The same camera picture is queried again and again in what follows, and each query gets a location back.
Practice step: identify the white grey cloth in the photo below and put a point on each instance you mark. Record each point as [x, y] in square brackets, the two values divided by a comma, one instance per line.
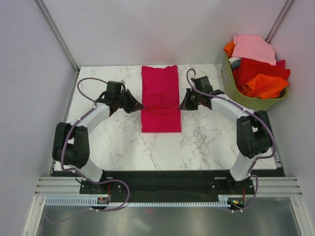
[234, 62]

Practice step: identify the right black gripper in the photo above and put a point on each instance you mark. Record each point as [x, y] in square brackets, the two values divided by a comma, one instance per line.
[186, 104]

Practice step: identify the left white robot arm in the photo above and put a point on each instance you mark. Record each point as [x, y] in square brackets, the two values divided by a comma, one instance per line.
[71, 146]

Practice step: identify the red t shirt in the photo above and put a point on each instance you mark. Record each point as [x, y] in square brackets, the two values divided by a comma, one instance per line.
[249, 68]

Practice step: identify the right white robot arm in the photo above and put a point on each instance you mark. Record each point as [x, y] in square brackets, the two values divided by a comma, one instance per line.
[254, 135]

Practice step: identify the crimson t shirt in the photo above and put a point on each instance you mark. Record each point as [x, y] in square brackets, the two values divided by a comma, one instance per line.
[281, 63]

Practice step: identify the pink t shirt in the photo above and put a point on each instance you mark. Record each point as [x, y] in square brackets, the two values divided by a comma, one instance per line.
[253, 47]

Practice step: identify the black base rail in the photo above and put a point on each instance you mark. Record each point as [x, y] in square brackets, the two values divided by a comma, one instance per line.
[172, 186]

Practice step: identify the dark orange t shirt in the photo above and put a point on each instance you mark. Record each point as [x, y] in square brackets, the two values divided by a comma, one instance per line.
[229, 48]

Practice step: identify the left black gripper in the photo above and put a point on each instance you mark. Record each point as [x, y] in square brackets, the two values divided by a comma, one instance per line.
[131, 109]

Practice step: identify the magenta t shirt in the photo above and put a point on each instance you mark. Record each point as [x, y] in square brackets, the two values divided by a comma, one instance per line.
[161, 99]

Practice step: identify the green laundry basket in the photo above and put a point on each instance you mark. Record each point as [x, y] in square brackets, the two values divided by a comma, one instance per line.
[248, 102]

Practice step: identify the white cable duct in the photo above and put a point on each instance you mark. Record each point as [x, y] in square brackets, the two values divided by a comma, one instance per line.
[107, 202]

